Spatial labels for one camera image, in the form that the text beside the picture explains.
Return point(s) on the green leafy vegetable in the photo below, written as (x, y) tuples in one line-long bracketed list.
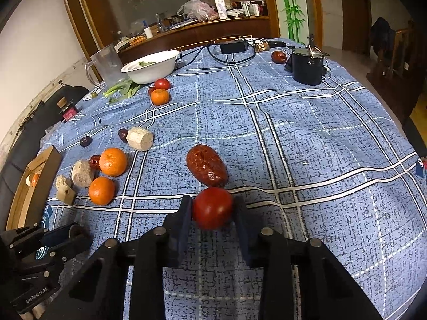
[(121, 88)]

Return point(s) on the orange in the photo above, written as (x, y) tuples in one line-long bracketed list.
[(113, 161), (101, 190), (160, 96)]

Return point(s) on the dark red jar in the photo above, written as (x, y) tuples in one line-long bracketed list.
[(68, 115)]

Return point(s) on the white cup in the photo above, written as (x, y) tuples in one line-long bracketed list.
[(147, 31)]

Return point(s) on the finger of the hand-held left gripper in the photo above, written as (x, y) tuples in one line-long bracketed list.
[(58, 235), (75, 246)]

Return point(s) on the red tomato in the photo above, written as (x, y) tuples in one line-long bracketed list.
[(162, 84), (212, 208)]

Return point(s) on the wooden door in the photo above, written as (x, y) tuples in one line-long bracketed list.
[(355, 16)]

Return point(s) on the blue plaid tablecloth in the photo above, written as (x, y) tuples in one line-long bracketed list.
[(300, 140)]

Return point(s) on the black sofa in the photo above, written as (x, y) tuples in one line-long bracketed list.
[(33, 126)]

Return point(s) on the wooden cabinet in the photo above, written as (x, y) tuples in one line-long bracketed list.
[(200, 31)]

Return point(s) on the large red date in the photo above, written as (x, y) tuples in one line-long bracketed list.
[(206, 165)]

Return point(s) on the beige sugarcane chunk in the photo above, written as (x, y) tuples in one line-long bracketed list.
[(65, 196), (63, 181), (140, 138)]

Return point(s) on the green bamboo wall sticker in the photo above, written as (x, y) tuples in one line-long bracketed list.
[(292, 6)]

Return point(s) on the green leaf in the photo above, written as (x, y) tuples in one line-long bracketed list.
[(144, 63)]

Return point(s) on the plastic bag with red contents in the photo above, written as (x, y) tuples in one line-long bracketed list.
[(196, 10)]

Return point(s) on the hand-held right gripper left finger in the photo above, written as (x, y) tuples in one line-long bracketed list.
[(185, 220)]

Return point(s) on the cardboard box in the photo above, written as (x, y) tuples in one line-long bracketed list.
[(41, 170)]

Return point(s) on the white tube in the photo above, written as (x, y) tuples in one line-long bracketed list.
[(221, 5)]

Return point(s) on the clear glass pitcher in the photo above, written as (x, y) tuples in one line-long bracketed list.
[(106, 63)]

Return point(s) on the white bowl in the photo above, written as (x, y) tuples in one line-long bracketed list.
[(151, 70)]

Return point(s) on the dark jacket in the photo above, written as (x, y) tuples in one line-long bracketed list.
[(382, 36)]

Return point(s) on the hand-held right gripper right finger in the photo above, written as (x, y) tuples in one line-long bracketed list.
[(242, 226)]

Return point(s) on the dark date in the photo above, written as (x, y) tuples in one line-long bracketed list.
[(85, 141), (123, 135)]

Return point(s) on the black remote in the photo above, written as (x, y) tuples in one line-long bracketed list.
[(277, 44)]

